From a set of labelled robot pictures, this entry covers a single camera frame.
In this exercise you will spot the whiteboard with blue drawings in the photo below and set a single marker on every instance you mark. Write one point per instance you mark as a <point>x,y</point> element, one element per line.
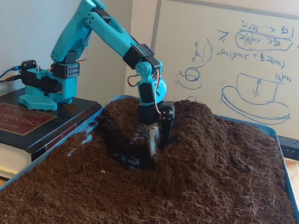
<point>233,70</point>

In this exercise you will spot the black grille device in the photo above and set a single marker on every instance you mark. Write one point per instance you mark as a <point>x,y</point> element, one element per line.
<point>290,149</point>

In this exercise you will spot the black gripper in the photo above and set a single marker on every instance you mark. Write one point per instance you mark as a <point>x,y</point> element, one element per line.
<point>149,115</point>

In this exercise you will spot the brown soil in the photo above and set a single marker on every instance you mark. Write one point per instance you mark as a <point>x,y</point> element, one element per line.
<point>210,177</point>

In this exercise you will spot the blue plastic tray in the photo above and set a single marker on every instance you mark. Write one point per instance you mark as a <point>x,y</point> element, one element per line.
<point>18,173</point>

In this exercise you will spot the black chemistry physics handbook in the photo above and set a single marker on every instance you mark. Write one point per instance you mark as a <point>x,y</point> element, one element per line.
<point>58,121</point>

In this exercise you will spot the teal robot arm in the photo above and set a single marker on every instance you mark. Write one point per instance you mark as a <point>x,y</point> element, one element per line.
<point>112,35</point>

